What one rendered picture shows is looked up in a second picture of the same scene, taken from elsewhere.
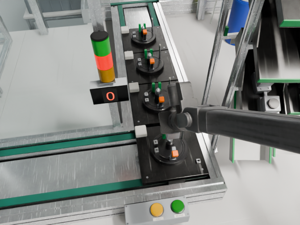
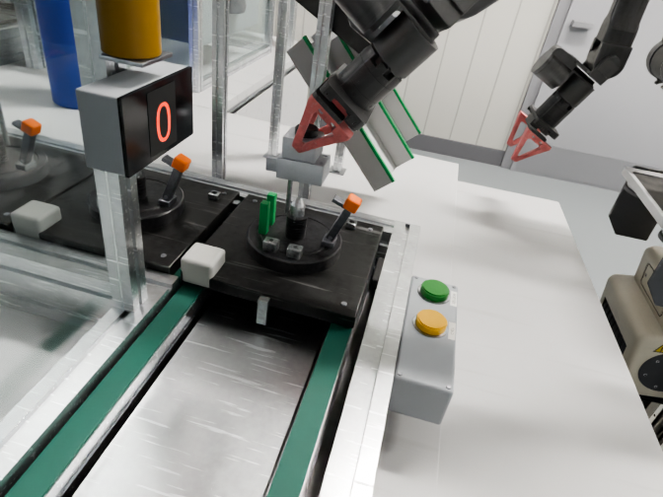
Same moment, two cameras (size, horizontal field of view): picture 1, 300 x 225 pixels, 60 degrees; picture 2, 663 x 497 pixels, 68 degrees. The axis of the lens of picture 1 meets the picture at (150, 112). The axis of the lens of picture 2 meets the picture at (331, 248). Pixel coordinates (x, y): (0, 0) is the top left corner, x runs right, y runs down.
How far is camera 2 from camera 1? 0.73 m
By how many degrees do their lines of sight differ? 55
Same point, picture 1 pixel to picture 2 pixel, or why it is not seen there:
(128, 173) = (285, 356)
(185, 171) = (363, 248)
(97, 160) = (184, 413)
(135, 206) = (408, 357)
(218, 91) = not seen: hidden behind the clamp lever
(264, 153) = (390, 156)
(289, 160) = not seen: hidden behind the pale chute
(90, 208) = (373, 459)
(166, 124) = (352, 104)
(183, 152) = (324, 226)
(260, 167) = (370, 210)
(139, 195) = (379, 341)
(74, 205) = not seen: outside the picture
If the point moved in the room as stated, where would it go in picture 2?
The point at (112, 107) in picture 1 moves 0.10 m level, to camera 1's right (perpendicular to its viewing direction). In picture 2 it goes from (127, 212) to (183, 177)
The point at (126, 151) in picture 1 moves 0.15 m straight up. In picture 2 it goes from (213, 335) to (213, 239)
